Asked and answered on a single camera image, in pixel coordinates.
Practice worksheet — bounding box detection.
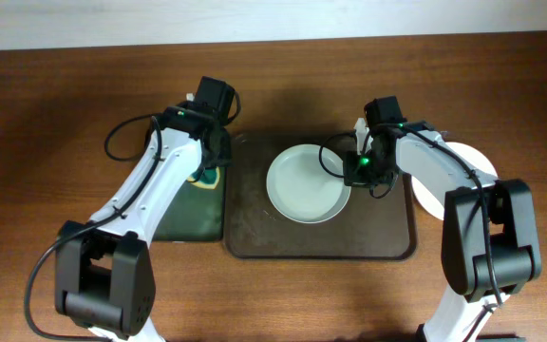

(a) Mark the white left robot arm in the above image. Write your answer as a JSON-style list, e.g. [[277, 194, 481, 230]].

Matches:
[[54, 106, 233, 341]]

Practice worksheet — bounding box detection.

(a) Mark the light blue plate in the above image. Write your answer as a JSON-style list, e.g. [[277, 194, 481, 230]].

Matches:
[[266, 144, 351, 224]]

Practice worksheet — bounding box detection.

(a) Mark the green and yellow sponge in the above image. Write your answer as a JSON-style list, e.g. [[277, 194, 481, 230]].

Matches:
[[187, 167, 221, 190]]

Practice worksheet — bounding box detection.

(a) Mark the black water tray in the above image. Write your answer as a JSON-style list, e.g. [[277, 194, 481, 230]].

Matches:
[[152, 124, 230, 243]]

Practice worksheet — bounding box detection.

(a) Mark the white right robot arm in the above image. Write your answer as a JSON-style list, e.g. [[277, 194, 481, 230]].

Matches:
[[344, 119, 542, 341]]

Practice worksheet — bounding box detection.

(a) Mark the pink plate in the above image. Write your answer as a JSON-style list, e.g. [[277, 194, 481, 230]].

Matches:
[[410, 141, 500, 220]]

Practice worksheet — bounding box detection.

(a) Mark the brown serving tray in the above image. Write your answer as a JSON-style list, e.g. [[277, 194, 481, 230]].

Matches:
[[223, 133, 417, 261]]

